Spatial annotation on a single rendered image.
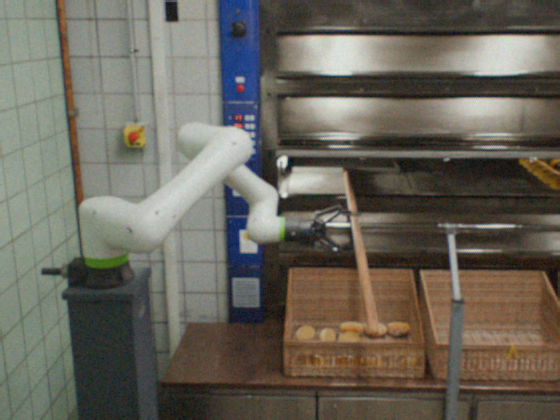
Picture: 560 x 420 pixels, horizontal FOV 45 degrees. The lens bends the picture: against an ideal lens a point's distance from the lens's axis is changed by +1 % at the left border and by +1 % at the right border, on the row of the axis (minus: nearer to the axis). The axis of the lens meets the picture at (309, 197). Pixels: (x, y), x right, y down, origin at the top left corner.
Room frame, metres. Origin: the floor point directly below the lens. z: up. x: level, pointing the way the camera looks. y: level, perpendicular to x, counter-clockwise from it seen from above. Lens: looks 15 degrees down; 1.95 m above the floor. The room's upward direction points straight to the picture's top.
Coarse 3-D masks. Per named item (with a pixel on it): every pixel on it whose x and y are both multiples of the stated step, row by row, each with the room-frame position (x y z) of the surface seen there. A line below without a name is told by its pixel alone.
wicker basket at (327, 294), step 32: (288, 288) 2.66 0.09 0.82; (320, 288) 2.78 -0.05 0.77; (352, 288) 2.77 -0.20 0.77; (384, 288) 2.78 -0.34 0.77; (288, 320) 2.49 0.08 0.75; (320, 320) 2.74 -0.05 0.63; (352, 320) 2.74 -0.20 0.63; (384, 320) 2.74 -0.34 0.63; (416, 320) 2.52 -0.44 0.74; (288, 352) 2.34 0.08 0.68; (320, 352) 2.34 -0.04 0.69; (352, 352) 2.34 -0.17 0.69; (384, 352) 2.33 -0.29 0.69; (416, 352) 2.33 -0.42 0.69
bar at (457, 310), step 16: (336, 224) 2.46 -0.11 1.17; (368, 224) 2.46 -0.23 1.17; (384, 224) 2.46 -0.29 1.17; (400, 224) 2.46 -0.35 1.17; (416, 224) 2.45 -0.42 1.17; (432, 224) 2.45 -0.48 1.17; (448, 224) 2.45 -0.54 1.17; (464, 224) 2.45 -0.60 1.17; (480, 224) 2.45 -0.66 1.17; (496, 224) 2.45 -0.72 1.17; (512, 224) 2.45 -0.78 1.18; (528, 224) 2.45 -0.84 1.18; (544, 224) 2.45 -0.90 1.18; (448, 240) 2.43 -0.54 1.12; (464, 304) 2.22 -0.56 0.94; (448, 368) 2.24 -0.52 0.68; (448, 384) 2.22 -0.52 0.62; (448, 400) 2.22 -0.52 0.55; (448, 416) 2.22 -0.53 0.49
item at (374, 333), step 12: (348, 180) 3.01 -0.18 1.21; (348, 192) 2.81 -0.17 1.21; (348, 204) 2.64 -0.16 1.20; (360, 240) 2.17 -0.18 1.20; (360, 252) 2.05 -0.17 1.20; (360, 264) 1.95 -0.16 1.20; (360, 276) 1.86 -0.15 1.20; (372, 300) 1.68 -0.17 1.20; (372, 312) 1.60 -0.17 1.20; (372, 324) 1.53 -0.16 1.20; (372, 336) 1.50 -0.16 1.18
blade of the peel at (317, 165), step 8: (296, 160) 3.58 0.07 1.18; (304, 160) 3.58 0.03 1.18; (312, 160) 3.58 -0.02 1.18; (320, 160) 3.58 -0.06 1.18; (328, 160) 3.58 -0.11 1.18; (336, 160) 3.58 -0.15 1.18; (344, 160) 3.58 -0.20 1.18; (352, 160) 3.58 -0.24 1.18; (360, 160) 3.58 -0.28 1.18; (368, 160) 3.58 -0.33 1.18; (376, 160) 3.58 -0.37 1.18; (384, 160) 3.58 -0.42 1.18; (392, 160) 3.58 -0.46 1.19; (296, 168) 3.30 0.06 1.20; (304, 168) 3.30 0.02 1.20; (312, 168) 3.30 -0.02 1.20; (320, 168) 3.30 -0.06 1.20; (328, 168) 3.30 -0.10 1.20; (336, 168) 3.30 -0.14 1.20; (352, 168) 3.30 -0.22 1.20; (360, 168) 3.30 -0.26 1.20; (368, 168) 3.30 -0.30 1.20; (376, 168) 3.30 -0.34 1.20; (384, 168) 3.29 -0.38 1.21; (392, 168) 3.29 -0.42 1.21
